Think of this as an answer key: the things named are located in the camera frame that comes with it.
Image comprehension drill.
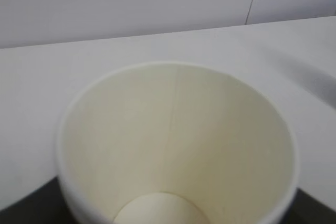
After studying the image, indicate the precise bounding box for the white paper cup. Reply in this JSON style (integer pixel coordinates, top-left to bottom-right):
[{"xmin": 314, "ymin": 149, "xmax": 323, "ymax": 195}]
[{"xmin": 55, "ymin": 62, "xmax": 299, "ymax": 223}]

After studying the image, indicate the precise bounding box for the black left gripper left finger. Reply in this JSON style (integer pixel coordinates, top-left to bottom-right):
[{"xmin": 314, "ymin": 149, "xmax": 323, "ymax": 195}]
[{"xmin": 1, "ymin": 178, "xmax": 76, "ymax": 224}]

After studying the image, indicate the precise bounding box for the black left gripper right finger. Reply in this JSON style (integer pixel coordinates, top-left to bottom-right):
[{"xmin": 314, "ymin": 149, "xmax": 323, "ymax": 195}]
[{"xmin": 282, "ymin": 189, "xmax": 336, "ymax": 224}]

